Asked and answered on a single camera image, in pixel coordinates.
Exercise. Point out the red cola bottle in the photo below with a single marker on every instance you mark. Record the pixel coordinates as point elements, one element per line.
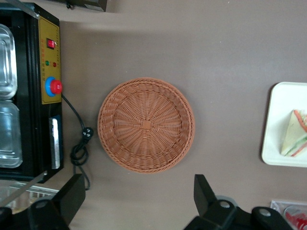
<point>297,216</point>

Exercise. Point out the steel food pan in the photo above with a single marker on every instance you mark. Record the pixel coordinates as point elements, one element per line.
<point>6,67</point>
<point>8,134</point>

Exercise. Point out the round brown wicker basket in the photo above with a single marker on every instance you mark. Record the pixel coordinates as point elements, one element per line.
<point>146,124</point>

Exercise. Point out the black machine with yellow panel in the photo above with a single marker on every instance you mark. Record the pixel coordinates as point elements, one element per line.
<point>31,119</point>

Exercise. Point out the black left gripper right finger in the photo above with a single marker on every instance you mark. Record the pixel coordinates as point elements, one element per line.
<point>211,213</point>

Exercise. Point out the clear acrylic bottle rack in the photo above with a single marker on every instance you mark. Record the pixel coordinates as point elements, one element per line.
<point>277,206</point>

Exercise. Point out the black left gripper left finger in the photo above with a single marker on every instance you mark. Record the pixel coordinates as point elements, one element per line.
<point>60,210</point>

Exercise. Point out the triangular sandwich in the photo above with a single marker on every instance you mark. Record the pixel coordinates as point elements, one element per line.
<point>295,134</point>

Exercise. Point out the beige rectangular tray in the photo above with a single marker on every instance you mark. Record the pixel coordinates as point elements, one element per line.
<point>273,119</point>

